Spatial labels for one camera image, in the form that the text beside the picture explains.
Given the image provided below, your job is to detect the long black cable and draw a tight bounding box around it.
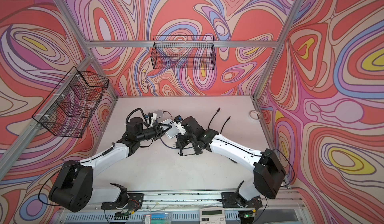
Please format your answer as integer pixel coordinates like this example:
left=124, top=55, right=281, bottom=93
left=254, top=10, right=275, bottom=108
left=207, top=108, right=221, bottom=130

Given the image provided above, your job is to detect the clear plastic box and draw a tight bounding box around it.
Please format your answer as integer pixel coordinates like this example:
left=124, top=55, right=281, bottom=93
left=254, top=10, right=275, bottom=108
left=143, top=213, right=173, bottom=224

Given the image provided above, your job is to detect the black wire basket left wall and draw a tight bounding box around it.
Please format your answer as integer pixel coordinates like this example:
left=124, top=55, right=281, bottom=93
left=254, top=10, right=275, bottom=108
left=32, top=67, right=109, bottom=138

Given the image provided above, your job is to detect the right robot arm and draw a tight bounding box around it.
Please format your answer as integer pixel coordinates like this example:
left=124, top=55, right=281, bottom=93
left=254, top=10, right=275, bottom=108
left=175, top=116, right=287, bottom=201

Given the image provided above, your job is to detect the black wire basket wall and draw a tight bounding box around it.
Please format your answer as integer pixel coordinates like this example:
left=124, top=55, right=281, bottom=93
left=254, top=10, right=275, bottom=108
left=32, top=67, right=109, bottom=138
left=151, top=35, right=216, bottom=70

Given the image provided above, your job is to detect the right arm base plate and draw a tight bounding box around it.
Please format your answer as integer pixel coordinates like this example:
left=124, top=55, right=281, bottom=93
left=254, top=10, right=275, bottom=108
left=218, top=192, right=263, bottom=210

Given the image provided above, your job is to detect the white calculator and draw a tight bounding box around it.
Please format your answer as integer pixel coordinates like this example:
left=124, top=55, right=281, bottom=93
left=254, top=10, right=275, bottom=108
left=199, top=207, right=226, bottom=224

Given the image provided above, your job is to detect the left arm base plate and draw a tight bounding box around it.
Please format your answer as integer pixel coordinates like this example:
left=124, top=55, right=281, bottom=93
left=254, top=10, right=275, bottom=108
left=101, top=193, right=144, bottom=211

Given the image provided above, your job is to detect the white network switch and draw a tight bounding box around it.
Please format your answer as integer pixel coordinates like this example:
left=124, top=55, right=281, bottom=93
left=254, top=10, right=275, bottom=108
left=152, top=109, right=164, bottom=119
left=161, top=119, right=179, bottom=139

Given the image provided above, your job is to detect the black wire basket back wall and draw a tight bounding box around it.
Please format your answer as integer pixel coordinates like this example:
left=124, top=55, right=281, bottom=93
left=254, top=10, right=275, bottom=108
left=151, top=35, right=216, bottom=70

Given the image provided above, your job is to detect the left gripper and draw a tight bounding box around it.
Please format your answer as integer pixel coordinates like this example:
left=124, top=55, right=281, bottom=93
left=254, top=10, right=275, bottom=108
left=135, top=124, right=172, bottom=144

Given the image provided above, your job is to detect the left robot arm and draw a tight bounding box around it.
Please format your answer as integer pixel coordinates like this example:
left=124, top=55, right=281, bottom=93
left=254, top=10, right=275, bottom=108
left=48, top=108, right=172, bottom=213

